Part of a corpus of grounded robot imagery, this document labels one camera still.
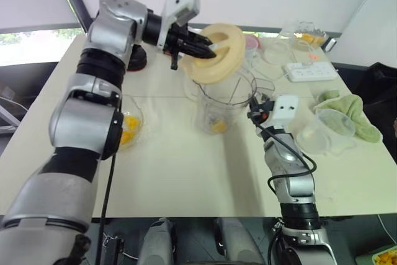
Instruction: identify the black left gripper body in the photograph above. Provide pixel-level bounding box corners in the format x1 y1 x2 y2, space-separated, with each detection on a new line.
163 22 195 70

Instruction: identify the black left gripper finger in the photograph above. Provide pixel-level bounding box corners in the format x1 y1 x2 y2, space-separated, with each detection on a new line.
187 30 213 47
182 43 217 60

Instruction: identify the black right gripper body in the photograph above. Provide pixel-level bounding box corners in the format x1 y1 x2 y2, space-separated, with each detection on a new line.
259 100 275 123

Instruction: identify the cream blender lid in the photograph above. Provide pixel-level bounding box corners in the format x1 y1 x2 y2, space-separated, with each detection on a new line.
179 22 246 85

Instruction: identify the clear blender jar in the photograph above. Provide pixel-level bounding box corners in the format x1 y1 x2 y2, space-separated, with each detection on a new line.
185 69 259 136

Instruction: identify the yellow food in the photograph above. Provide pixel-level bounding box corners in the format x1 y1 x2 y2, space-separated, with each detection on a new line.
293 31 324 45

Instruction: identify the orange fruit pieces heap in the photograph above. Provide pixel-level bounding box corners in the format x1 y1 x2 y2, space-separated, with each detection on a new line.
120 115 140 146

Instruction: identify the yellow-brown cooked food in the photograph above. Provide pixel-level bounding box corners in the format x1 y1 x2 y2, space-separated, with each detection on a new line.
373 252 397 265

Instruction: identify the black round base red rim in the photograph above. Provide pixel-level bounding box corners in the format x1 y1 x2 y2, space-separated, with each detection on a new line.
128 44 148 73

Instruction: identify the clear round plastic container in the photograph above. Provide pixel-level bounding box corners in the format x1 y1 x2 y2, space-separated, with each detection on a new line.
262 43 293 80

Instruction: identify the pink round lid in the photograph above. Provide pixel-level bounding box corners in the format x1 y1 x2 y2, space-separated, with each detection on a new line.
244 34 261 51

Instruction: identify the clear plastic cup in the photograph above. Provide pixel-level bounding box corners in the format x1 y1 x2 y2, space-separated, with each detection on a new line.
296 108 358 156

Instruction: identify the white power strip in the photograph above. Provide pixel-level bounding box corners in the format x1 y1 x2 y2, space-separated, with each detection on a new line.
284 61 339 83

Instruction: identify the wavy glass bowl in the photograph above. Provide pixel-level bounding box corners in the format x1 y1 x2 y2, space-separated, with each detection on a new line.
279 20 330 51

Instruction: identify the clear glass bowl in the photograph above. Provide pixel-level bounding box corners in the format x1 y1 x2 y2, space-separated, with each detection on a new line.
119 93 146 151

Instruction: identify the small black gadget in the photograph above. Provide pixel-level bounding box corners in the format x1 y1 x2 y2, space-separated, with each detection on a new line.
322 37 338 52

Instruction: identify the green cloth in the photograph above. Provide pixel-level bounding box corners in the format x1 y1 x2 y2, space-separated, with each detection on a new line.
312 89 384 143

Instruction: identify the black bag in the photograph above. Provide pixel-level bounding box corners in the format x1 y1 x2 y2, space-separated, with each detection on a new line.
336 61 397 120

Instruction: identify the grey rounded housing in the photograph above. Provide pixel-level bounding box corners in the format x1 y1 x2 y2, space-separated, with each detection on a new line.
137 217 175 265

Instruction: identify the green tray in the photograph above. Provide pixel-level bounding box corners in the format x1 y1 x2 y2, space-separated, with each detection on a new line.
354 244 397 265

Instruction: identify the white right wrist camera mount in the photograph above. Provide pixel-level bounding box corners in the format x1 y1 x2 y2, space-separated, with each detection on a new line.
272 94 300 122

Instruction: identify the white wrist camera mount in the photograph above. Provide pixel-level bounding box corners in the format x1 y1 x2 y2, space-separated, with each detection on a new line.
157 0 201 49
272 94 300 122

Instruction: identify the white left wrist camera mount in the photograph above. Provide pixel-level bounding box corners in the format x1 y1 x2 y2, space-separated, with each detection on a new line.
157 0 201 49

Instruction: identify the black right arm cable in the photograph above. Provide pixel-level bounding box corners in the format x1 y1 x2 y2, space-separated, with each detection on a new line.
256 122 318 192

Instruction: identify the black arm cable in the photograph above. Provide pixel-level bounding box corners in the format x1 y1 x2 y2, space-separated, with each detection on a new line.
94 0 187 265
256 122 318 192

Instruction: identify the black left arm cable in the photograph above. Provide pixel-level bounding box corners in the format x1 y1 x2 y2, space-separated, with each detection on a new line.
94 0 187 265

